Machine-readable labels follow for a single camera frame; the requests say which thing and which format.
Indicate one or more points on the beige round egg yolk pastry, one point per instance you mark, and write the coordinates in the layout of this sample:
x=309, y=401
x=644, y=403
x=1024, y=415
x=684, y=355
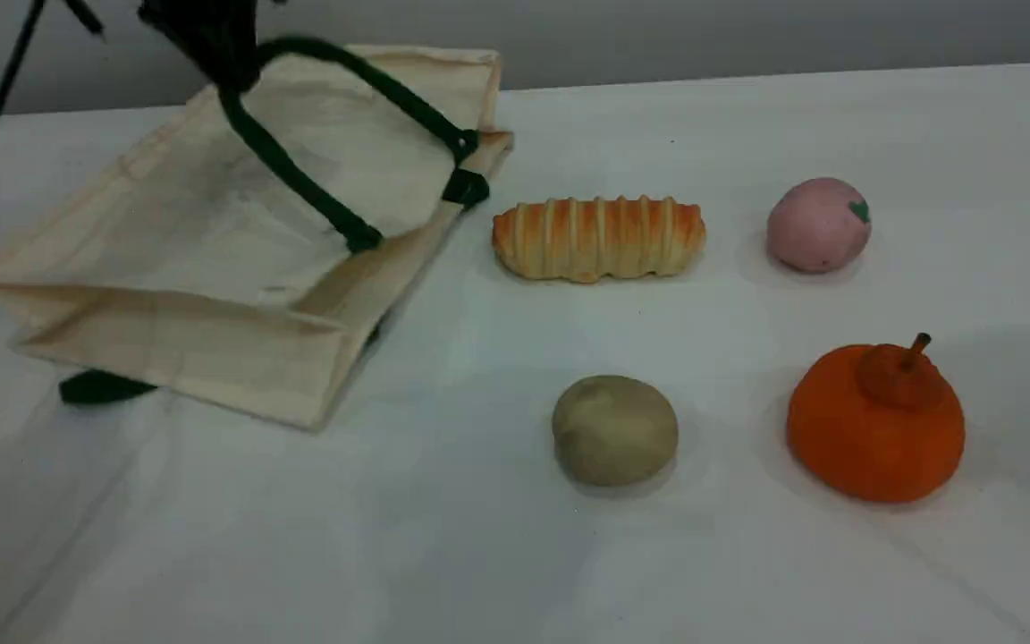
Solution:
x=613, y=431

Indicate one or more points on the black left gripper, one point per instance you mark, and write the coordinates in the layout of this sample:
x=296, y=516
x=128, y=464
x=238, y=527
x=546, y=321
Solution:
x=206, y=18

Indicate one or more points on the pink peach bun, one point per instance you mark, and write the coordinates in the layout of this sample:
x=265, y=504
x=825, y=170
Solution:
x=814, y=228

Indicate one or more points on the striped orange bread roll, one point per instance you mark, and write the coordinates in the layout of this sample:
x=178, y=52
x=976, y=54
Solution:
x=598, y=240

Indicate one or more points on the orange tangerine toy with stem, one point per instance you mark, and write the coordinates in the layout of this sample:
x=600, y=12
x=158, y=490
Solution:
x=873, y=438

